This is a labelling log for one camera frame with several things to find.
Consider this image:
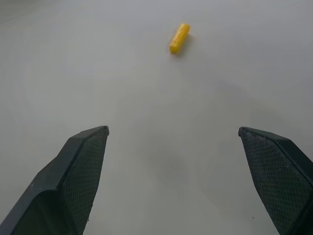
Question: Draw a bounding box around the yellow cylindrical block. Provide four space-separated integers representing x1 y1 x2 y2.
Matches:
169 23 191 54

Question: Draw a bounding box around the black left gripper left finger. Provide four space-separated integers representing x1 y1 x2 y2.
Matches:
0 125 110 235

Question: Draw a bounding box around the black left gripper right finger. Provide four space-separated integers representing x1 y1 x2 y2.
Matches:
238 126 313 235

